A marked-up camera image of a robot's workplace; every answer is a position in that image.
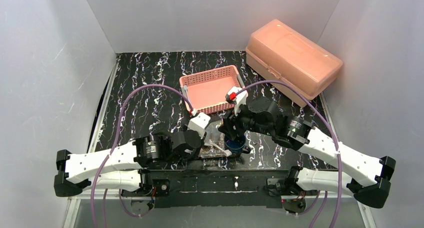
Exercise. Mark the dark blue mug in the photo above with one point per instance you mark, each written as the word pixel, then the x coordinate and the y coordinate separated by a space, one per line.
pixel 237 146

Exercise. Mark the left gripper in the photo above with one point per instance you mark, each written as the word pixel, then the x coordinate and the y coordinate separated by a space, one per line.
pixel 197 145

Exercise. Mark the brown wooden oval tray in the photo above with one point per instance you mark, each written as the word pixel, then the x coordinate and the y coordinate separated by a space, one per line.
pixel 210 154

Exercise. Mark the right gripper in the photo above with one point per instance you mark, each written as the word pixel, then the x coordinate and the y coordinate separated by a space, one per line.
pixel 230 127

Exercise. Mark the aluminium frame rail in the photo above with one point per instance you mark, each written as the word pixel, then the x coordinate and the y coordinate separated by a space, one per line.
pixel 112 210

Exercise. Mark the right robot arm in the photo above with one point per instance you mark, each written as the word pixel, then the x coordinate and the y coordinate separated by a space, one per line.
pixel 365 178

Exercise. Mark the large pink lidded box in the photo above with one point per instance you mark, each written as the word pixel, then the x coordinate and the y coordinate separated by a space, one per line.
pixel 278 52

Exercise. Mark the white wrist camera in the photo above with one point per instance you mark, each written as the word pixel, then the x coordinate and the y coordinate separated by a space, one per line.
pixel 237 97
pixel 199 124

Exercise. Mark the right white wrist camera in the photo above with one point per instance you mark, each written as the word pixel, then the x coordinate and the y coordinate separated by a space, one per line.
pixel 237 97

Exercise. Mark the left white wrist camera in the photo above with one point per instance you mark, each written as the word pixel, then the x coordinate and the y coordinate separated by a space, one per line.
pixel 199 124

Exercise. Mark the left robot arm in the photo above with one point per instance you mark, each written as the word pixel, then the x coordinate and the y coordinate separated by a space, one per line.
pixel 125 167

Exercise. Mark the pink plastic basket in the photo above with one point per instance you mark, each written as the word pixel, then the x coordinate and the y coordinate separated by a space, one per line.
pixel 207 90

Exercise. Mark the clear packaged toothbrushes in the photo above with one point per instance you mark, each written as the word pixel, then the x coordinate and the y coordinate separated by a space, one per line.
pixel 213 135

